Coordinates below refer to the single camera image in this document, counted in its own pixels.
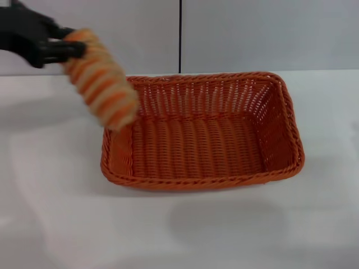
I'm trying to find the orange striped toy bread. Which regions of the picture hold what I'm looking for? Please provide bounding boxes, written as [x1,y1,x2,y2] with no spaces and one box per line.
[62,27,140,132]

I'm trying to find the orange woven plastic basket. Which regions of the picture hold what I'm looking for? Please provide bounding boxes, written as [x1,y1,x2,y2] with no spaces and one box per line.
[100,71,306,192]

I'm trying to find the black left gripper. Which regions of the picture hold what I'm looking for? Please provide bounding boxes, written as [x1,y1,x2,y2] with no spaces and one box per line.
[0,0,86,69]

